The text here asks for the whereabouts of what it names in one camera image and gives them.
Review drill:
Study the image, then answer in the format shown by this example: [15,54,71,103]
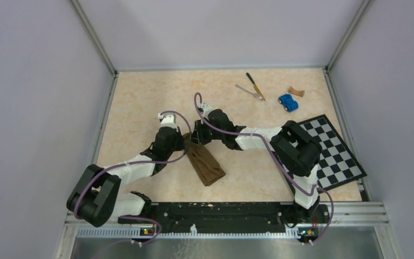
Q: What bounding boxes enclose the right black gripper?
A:
[189,118,225,146]

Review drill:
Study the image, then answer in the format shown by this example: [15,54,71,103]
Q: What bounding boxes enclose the brown cloth napkin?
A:
[183,133,226,187]

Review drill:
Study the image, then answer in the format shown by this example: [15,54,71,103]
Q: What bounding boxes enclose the black-handled knife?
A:
[246,72,266,101]

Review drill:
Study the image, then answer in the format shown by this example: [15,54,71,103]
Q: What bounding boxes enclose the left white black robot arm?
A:
[66,111,187,227]

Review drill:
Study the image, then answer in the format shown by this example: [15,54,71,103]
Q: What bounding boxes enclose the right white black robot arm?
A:
[191,103,322,222]

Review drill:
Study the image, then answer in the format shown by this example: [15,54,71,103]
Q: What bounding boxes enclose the blue toy car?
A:
[278,94,299,112]

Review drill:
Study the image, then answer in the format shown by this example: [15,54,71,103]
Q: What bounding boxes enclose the small brown wooden piece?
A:
[287,86,305,97]

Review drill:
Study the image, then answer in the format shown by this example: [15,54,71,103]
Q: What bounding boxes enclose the black white checkerboard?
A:
[298,114,367,190]

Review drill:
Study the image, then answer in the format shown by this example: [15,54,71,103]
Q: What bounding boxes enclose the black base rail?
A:
[118,202,331,235]

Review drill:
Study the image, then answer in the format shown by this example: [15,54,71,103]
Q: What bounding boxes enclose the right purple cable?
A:
[194,93,334,244]

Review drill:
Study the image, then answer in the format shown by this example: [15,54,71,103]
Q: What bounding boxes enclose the purple cable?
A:
[194,93,334,244]
[72,110,192,247]

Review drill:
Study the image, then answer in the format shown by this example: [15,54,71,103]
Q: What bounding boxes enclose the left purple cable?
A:
[72,110,192,247]

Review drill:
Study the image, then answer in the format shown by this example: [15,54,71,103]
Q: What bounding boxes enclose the aluminium frame rail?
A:
[332,202,390,227]

